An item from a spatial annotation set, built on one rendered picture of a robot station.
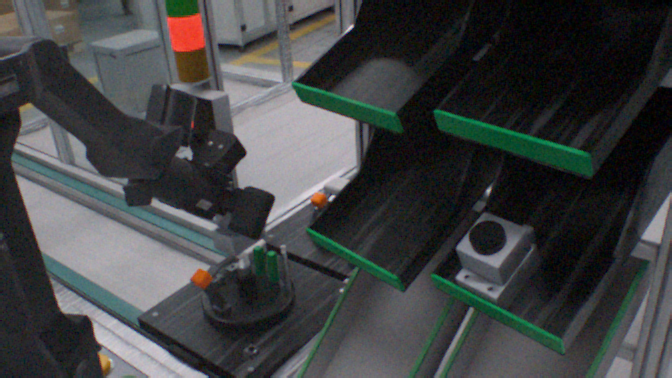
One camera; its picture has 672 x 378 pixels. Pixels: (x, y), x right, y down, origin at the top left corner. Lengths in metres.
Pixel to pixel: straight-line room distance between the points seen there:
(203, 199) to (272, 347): 0.23
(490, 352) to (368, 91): 0.31
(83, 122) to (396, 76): 0.29
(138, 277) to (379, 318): 0.55
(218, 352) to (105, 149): 0.35
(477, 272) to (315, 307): 0.42
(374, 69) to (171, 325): 0.52
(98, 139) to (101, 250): 0.65
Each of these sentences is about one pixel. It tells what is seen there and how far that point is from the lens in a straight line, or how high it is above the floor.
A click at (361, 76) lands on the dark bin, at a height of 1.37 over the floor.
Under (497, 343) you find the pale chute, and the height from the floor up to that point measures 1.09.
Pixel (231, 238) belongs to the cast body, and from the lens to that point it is 0.84.
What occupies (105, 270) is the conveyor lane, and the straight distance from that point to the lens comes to 1.20.
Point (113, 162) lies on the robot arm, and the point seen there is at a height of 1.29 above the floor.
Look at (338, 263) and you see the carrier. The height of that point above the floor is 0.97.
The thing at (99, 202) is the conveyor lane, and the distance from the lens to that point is 1.39.
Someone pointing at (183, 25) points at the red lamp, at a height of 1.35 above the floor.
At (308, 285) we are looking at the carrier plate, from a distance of 0.96.
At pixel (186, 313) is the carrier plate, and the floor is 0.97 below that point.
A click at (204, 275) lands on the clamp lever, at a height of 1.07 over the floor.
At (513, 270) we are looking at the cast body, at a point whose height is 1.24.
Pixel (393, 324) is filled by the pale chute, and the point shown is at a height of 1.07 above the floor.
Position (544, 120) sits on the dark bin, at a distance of 0.49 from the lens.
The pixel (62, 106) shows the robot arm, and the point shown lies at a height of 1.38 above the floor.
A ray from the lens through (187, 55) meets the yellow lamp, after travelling 0.97.
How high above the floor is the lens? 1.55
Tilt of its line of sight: 28 degrees down
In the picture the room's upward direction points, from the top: 4 degrees counter-clockwise
